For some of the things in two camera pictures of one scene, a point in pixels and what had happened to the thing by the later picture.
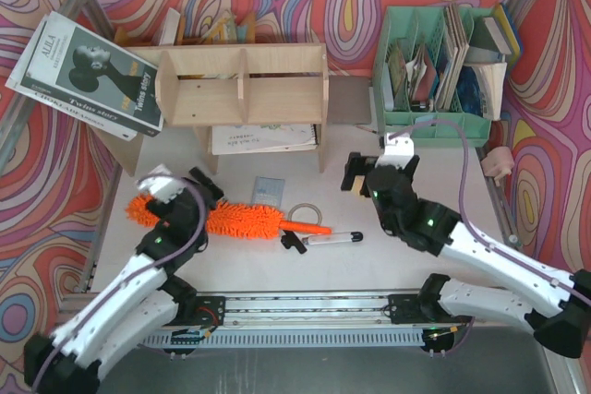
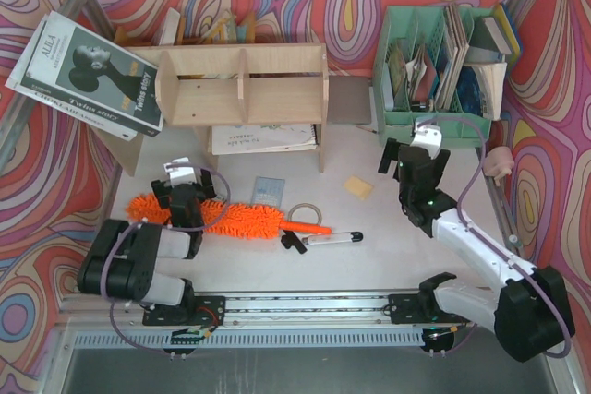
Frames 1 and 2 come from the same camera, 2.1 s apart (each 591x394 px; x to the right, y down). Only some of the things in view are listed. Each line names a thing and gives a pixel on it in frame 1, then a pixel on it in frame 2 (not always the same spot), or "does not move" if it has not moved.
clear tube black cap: [332, 237] does not move
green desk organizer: [421, 91] does not move
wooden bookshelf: [207, 86] does not move
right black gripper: [367, 169] to [414, 157]
